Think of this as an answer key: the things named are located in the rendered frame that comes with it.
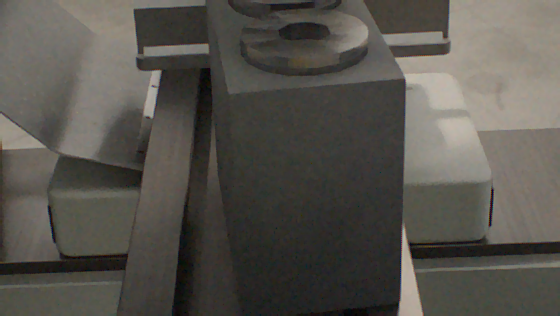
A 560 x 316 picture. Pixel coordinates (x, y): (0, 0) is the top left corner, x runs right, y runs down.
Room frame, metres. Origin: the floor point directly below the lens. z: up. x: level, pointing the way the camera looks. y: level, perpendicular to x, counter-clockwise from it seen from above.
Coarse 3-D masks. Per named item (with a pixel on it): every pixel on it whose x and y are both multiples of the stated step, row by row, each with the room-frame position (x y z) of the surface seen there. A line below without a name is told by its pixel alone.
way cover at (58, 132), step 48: (0, 0) 1.20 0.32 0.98; (48, 0) 1.31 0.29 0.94; (0, 48) 1.12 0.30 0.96; (48, 48) 1.19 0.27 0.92; (96, 48) 1.28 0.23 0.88; (0, 96) 1.02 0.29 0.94; (48, 96) 1.09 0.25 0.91; (96, 96) 1.15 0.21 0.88; (144, 96) 1.17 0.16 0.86; (48, 144) 1.00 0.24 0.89; (96, 144) 1.03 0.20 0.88; (144, 144) 1.05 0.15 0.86
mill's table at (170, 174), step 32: (160, 96) 1.02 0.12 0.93; (192, 96) 1.02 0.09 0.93; (160, 128) 0.95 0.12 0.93; (192, 128) 0.95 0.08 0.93; (160, 160) 0.89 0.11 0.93; (192, 160) 0.90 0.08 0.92; (160, 192) 0.83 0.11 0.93; (192, 192) 0.86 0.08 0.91; (160, 224) 0.77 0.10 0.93; (192, 224) 0.81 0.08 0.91; (224, 224) 0.77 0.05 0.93; (128, 256) 0.73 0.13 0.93; (160, 256) 0.73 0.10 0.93; (192, 256) 0.76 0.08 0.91; (224, 256) 0.72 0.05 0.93; (128, 288) 0.68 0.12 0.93; (160, 288) 0.68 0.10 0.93; (192, 288) 0.71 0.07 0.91; (224, 288) 0.68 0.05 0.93; (416, 288) 0.67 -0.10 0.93
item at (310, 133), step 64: (256, 0) 0.77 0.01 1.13; (320, 0) 0.77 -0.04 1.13; (256, 64) 0.67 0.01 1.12; (320, 64) 0.66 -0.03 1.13; (384, 64) 0.67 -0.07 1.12; (256, 128) 0.64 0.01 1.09; (320, 128) 0.64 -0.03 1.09; (384, 128) 0.65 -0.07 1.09; (256, 192) 0.64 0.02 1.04; (320, 192) 0.64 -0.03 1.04; (384, 192) 0.65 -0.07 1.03; (256, 256) 0.64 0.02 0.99; (320, 256) 0.64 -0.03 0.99; (384, 256) 0.65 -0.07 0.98
